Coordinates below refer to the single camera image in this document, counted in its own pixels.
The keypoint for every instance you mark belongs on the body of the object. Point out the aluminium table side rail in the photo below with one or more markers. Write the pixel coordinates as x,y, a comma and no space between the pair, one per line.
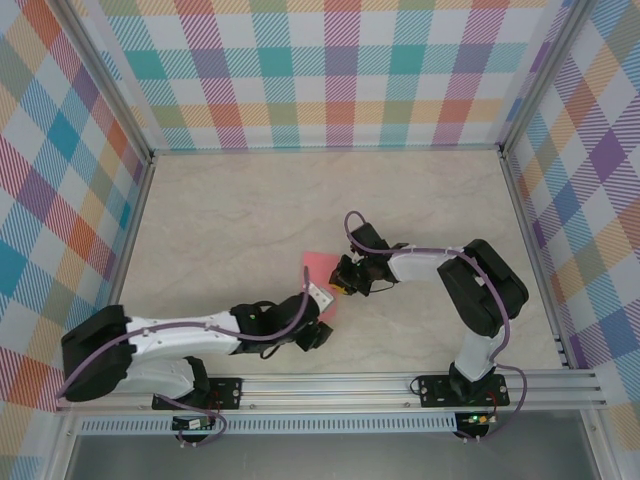
536,250
127,250

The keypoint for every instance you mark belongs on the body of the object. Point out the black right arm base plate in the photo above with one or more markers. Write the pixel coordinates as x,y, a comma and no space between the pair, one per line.
432,392

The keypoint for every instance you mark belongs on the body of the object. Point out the aluminium frame leg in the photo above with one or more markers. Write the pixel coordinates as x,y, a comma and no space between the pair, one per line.
60,450
597,450

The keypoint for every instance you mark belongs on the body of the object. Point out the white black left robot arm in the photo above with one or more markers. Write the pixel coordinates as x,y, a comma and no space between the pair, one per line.
175,330

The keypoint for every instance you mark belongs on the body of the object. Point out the aluminium frame post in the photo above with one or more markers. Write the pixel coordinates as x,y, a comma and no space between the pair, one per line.
542,75
108,85

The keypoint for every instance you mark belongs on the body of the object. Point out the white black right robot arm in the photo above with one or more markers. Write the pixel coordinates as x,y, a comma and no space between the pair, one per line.
420,262

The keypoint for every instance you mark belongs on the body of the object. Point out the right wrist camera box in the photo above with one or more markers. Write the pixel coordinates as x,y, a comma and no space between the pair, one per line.
367,239

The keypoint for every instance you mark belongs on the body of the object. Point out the pink paper sheet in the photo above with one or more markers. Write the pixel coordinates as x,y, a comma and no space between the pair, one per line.
320,260

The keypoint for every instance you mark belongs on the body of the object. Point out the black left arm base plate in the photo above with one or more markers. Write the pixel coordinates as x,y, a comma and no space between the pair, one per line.
227,390

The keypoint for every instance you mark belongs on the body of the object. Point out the small circuit board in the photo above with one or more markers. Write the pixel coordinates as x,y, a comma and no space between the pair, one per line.
192,424
477,420

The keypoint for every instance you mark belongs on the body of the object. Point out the aluminium table back rail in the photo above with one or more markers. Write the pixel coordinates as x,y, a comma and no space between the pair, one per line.
325,149

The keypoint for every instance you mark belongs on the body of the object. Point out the aluminium mounting rail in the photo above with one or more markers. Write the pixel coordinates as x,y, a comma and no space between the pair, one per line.
325,390

